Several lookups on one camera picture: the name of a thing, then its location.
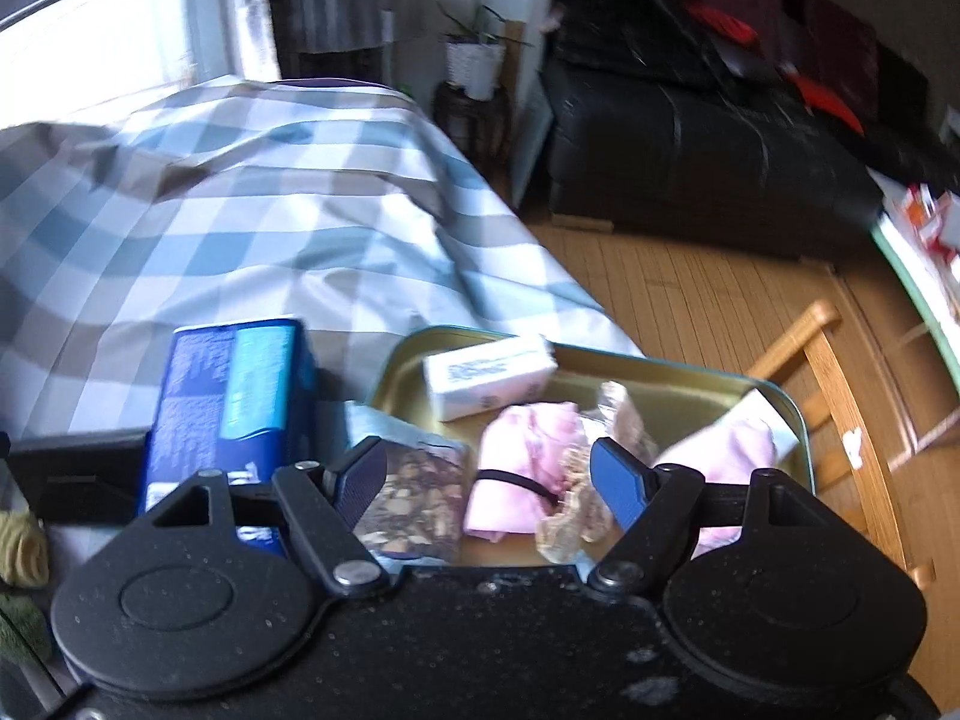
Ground yellow knitted cloth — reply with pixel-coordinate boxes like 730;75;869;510
0;510;50;587

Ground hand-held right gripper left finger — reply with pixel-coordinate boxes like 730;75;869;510
146;435;391;592

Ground pink cloth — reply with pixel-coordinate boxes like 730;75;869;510
656;416;777;560

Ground black leather sofa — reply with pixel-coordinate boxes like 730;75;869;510
540;0;960;241

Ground dark wooden plant stand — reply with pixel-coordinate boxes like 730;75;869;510
435;82;511;166

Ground herb sachet with teal cloth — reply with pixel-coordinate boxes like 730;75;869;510
345;403;470;562

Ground coffee table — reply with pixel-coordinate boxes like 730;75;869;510
870;187;960;391

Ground black leather cushion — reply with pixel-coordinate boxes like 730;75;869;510
555;0;721;83

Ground blue tissue pack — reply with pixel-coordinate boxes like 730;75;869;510
139;317;316;560

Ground pink drawstring pouch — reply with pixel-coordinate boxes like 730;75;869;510
463;401;593;541

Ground green knitted cloth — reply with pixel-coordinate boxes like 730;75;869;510
0;592;53;665

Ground black box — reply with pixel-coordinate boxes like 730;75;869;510
7;426;155;526

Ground patterned curtain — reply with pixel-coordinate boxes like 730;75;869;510
217;0;282;80

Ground potted plant white pot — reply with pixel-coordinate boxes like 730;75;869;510
439;4;537;102

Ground red cushion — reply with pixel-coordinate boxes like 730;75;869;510
686;4;758;46
795;75;863;136

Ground window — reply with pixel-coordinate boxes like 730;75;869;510
0;0;241;128

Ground gold tin tray teal rim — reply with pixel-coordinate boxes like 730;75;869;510
364;325;815;567

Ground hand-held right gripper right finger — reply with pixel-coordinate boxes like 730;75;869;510
589;436;818;592

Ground small white tissue pack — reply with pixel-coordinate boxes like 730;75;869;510
422;334;557;422

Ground clear sachet beige chips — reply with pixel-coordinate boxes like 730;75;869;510
536;381;650;563

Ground round corrugated metal side table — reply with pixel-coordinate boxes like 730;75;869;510
266;0;443;83

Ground white red house-shaped box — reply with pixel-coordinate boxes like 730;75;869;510
900;184;960;256

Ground checkered blanket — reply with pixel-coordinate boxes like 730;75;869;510
0;77;646;541

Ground leaning glass panel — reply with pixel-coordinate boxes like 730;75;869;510
510;79;556;203

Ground wooden chair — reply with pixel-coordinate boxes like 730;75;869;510
746;300;960;590

